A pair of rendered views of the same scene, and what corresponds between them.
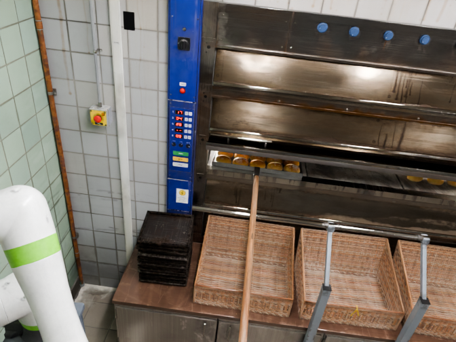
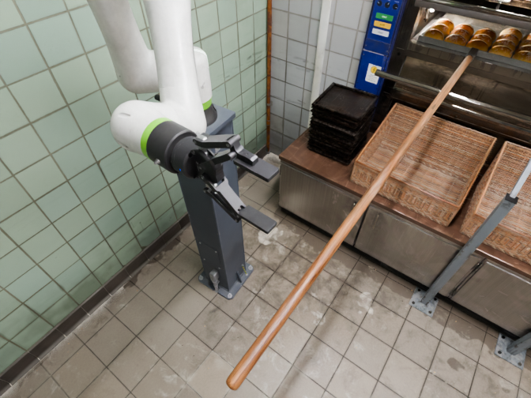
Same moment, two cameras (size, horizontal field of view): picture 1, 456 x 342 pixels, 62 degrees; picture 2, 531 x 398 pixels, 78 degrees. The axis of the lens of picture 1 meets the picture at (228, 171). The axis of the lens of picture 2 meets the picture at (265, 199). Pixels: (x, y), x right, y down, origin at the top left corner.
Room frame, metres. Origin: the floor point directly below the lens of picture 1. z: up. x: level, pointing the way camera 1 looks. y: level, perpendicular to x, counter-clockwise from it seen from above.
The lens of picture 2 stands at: (0.06, -0.23, 1.91)
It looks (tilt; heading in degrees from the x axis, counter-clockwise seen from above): 48 degrees down; 34
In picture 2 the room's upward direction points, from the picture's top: straight up
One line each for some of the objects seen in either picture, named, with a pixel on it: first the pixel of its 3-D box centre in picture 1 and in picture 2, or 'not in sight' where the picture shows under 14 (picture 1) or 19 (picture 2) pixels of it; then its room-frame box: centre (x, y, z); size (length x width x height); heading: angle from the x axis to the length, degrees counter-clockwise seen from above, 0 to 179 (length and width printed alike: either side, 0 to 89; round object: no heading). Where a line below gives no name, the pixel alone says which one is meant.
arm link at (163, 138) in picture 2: not in sight; (176, 147); (0.38, 0.20, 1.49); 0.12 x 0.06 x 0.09; 177
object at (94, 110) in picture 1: (100, 115); not in sight; (1.89, 0.73, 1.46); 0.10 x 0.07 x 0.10; 88
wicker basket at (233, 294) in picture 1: (245, 262); (419, 159); (1.64, -0.17, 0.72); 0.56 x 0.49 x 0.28; 87
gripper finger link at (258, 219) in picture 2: not in sight; (257, 219); (0.36, 0.00, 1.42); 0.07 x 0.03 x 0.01; 87
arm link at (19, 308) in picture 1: (31, 296); (186, 77); (0.76, 0.57, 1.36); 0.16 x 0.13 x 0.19; 133
